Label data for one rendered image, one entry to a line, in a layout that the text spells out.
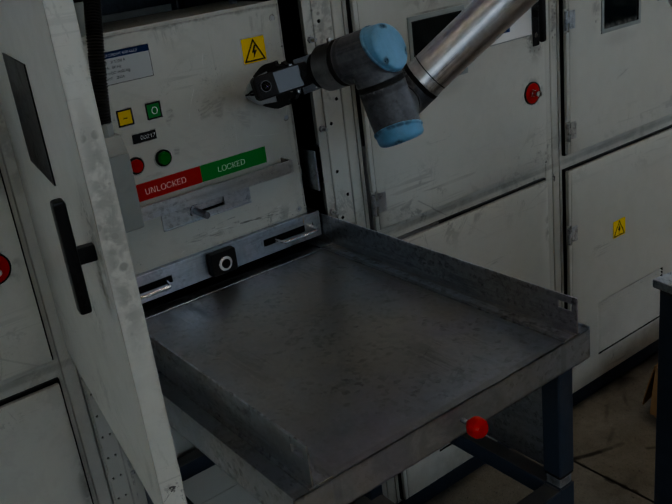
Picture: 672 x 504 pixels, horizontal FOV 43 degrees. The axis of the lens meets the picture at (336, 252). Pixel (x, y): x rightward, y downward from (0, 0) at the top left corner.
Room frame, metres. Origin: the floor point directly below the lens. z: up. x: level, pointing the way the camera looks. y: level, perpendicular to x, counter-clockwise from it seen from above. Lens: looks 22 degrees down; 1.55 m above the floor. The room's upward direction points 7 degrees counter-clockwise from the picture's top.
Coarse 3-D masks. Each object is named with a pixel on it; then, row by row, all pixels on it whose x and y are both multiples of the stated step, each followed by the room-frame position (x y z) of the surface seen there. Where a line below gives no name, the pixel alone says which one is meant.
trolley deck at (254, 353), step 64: (320, 256) 1.73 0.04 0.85; (192, 320) 1.49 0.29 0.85; (256, 320) 1.45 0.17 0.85; (320, 320) 1.42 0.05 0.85; (384, 320) 1.38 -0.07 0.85; (448, 320) 1.35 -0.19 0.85; (256, 384) 1.21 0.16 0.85; (320, 384) 1.19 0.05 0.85; (384, 384) 1.16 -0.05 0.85; (448, 384) 1.14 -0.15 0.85; (512, 384) 1.14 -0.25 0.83; (320, 448) 1.01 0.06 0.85; (384, 448) 0.99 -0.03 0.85
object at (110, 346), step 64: (0, 0) 1.14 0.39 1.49; (64, 0) 0.89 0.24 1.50; (0, 64) 1.30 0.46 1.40; (64, 64) 0.88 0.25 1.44; (64, 128) 0.92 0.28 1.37; (64, 192) 1.03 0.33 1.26; (64, 256) 0.90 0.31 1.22; (128, 256) 0.89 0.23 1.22; (64, 320) 1.35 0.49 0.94; (128, 320) 0.88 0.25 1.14; (128, 384) 0.91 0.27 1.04; (128, 448) 1.03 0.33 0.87
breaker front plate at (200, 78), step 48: (192, 48) 1.69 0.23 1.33; (240, 48) 1.75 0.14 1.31; (144, 96) 1.62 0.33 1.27; (192, 96) 1.68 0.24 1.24; (240, 96) 1.74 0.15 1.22; (144, 144) 1.61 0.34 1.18; (192, 144) 1.67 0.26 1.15; (240, 144) 1.73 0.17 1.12; (288, 144) 1.80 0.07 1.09; (240, 192) 1.72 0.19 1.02; (288, 192) 1.79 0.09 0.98; (144, 240) 1.58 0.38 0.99; (192, 240) 1.64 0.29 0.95
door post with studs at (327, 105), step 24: (312, 0) 1.81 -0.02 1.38; (312, 24) 1.81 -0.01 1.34; (312, 48) 1.81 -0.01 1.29; (312, 96) 1.80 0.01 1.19; (336, 96) 1.83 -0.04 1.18; (336, 120) 1.83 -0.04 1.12; (336, 144) 1.82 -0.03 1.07; (336, 168) 1.82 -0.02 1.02; (336, 192) 1.81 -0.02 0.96; (336, 216) 1.81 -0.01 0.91
